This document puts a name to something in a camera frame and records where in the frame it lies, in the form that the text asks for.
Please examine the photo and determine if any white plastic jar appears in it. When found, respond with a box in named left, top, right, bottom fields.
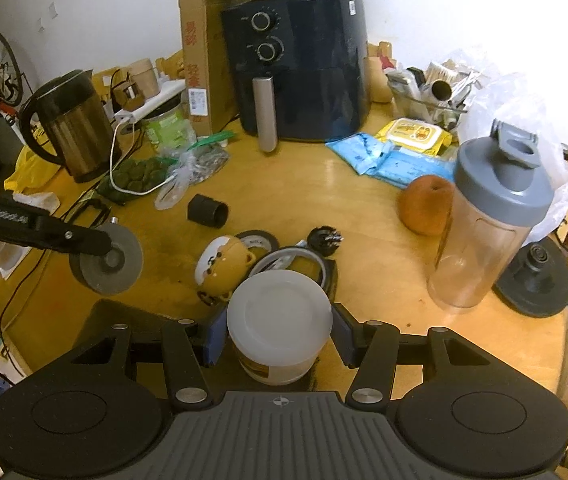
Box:
left=226, top=270, right=333, bottom=386

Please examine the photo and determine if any black cylinder grey disc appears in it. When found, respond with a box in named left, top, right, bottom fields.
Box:
left=69, top=222, right=144, bottom=296

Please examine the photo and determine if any black round plug connector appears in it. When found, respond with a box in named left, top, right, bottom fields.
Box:
left=307, top=226, right=343, bottom=258

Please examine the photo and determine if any black hexagonal socket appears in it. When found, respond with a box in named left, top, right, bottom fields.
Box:
left=187, top=194, right=229, bottom=229

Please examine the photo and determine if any black electrical tape roll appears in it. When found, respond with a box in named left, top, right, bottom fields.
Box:
left=236, top=230, right=281, bottom=261

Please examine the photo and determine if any white power adapter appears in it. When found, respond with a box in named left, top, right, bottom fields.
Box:
left=0, top=242, right=31, bottom=280

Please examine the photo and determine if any brown cardboard box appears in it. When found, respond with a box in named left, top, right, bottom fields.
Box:
left=69, top=298, right=216, bottom=361

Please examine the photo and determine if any yellow plastic bag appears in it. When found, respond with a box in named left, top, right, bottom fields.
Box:
left=4, top=146, right=61, bottom=193

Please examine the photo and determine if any black rectangular gasket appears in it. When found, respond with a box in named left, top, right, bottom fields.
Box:
left=62, top=197, right=111, bottom=229

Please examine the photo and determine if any steel electric kettle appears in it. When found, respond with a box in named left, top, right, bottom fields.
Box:
left=19, top=70, right=121, bottom=183

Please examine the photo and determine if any orange round fruit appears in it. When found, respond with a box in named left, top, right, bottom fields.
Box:
left=398, top=174, right=454, bottom=236

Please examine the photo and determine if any green snack bag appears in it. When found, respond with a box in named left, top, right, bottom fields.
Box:
left=96, top=156, right=177, bottom=205

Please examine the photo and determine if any black kettle base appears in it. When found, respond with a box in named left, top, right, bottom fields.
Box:
left=492, top=236, right=568, bottom=318

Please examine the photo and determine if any clear plastic bag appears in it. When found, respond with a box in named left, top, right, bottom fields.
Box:
left=155, top=130, right=235, bottom=210

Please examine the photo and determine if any blue wet wipes pack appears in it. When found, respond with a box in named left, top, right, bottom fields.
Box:
left=325, top=132, right=395, bottom=177

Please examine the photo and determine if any clear shaker bottle grey lid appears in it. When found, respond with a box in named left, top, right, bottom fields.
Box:
left=427, top=119, right=553, bottom=309

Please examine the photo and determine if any green label jar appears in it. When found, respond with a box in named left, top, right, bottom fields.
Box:
left=142, top=105, right=189, bottom=152

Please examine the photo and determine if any yellow wet wipes pack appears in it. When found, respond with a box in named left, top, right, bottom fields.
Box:
left=375, top=118, right=453, bottom=156

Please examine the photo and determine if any tall brown cardboard carton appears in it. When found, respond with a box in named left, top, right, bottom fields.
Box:
left=177, top=0, right=238, bottom=136

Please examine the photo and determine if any clear bin with clutter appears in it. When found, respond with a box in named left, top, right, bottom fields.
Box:
left=384, top=60, right=490, bottom=132

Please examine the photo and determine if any dark blue air fryer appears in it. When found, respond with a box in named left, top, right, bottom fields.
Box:
left=221, top=0, right=369, bottom=153

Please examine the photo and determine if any white charging cable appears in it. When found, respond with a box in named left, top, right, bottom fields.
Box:
left=108, top=115, right=178, bottom=196

